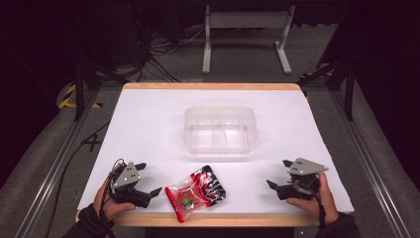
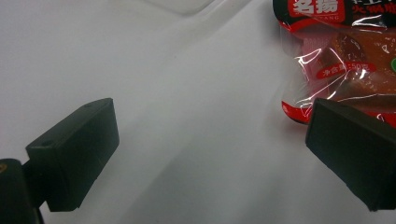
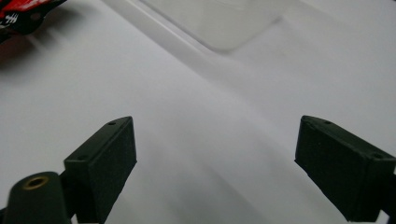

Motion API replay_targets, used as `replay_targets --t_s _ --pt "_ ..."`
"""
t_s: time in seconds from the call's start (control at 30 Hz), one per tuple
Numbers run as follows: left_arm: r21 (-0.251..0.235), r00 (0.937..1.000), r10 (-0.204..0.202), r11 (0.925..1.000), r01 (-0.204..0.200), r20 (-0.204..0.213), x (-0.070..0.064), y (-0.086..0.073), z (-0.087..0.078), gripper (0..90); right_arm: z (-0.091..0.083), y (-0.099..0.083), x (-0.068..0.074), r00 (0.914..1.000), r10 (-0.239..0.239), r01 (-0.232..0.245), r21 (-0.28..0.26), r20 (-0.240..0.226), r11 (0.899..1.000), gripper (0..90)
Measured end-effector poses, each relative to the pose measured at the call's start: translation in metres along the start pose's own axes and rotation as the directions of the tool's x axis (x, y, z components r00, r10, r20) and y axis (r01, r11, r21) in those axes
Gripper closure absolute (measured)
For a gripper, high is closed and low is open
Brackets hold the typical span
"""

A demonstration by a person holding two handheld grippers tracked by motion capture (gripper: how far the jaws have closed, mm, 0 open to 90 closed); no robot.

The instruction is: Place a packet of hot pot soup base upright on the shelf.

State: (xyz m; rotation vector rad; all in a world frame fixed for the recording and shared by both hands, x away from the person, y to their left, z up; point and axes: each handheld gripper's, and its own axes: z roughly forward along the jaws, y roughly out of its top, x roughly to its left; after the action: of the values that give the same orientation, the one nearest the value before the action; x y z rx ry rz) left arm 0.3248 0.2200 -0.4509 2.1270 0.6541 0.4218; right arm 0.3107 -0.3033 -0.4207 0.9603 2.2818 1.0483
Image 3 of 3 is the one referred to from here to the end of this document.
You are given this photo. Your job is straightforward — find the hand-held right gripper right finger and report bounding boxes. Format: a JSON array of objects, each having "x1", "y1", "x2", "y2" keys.
[{"x1": 294, "y1": 115, "x2": 396, "y2": 223}]

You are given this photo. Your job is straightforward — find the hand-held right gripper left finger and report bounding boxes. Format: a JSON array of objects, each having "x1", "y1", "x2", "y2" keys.
[{"x1": 60, "y1": 116, "x2": 138, "y2": 224}]

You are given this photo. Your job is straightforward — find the red and black packet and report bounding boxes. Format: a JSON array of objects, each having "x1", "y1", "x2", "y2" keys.
[{"x1": 0, "y1": 0, "x2": 68, "y2": 43}]

